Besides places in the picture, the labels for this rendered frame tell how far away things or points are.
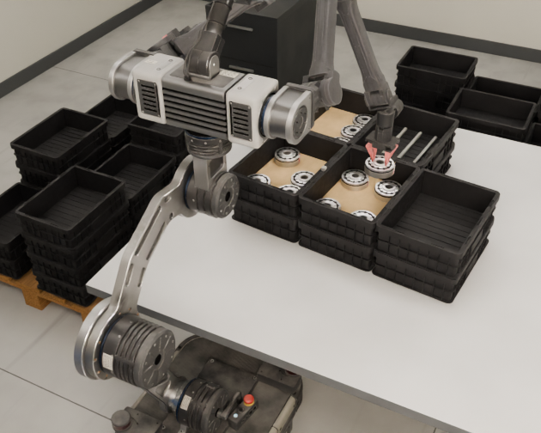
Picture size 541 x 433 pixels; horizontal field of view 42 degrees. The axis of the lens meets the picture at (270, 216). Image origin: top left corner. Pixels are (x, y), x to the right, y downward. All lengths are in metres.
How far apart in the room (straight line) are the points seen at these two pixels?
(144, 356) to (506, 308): 1.21
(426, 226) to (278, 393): 0.83
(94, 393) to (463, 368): 1.58
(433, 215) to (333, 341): 0.63
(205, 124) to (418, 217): 0.97
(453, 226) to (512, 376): 0.58
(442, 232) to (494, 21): 3.42
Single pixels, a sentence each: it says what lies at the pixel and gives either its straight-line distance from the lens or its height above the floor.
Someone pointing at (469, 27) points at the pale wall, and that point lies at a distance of 5.84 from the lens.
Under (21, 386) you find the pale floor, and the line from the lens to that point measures 3.26.
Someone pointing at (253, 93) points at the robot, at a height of 1.53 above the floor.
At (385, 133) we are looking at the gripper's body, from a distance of 2.41.
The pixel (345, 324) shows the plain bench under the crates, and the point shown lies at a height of 0.70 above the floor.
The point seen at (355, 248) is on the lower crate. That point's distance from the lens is 2.47.
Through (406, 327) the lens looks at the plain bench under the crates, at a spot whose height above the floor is 0.70.
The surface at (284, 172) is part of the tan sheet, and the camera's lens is 2.78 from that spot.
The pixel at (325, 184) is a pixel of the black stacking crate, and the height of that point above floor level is 0.87.
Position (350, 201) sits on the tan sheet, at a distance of 2.64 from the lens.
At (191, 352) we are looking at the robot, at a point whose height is 0.24.
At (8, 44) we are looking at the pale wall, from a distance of 5.42.
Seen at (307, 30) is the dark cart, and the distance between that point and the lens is 4.37.
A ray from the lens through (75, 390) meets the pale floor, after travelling 3.18.
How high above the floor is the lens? 2.40
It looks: 38 degrees down
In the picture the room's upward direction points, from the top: 1 degrees counter-clockwise
